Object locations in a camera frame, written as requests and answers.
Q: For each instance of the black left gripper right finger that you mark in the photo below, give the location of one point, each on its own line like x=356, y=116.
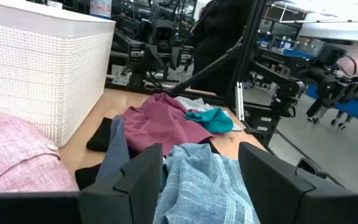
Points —
x=278, y=193

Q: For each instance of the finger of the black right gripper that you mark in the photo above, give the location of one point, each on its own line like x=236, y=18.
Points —
x=183, y=57
x=143, y=57

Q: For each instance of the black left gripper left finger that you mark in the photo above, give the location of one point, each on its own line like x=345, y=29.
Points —
x=135, y=193

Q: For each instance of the light grey t-shirt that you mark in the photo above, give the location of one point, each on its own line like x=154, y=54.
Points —
x=194, y=104

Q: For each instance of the dark slate blue cloth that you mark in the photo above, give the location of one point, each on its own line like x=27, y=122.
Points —
x=115, y=149

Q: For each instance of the blue striped woven shirt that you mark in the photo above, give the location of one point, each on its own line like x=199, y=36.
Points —
x=197, y=186

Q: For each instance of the black cloth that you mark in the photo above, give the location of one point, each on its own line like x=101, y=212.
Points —
x=99, y=137

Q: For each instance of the maroon shirt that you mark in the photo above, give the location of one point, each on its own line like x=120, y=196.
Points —
x=160, y=124

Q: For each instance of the teal cloth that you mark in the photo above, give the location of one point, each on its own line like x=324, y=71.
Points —
x=213, y=121

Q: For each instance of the pink checked button shirt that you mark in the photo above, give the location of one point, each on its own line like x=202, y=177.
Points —
x=11, y=149

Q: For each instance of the black background robot arm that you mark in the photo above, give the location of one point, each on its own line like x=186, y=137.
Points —
x=284, y=87

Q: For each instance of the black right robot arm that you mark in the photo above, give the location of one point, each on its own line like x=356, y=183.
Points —
x=123, y=37

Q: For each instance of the person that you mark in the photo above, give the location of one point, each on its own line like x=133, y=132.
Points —
x=216, y=37

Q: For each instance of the white perforated plastic basket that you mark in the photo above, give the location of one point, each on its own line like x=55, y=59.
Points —
x=42, y=77

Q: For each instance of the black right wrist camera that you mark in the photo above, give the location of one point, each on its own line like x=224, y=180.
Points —
x=163, y=32

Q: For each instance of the light grey arm base plate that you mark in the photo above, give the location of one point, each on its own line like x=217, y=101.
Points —
x=121, y=77

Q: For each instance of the silver aluminium bracket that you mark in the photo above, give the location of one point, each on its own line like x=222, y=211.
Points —
x=239, y=102

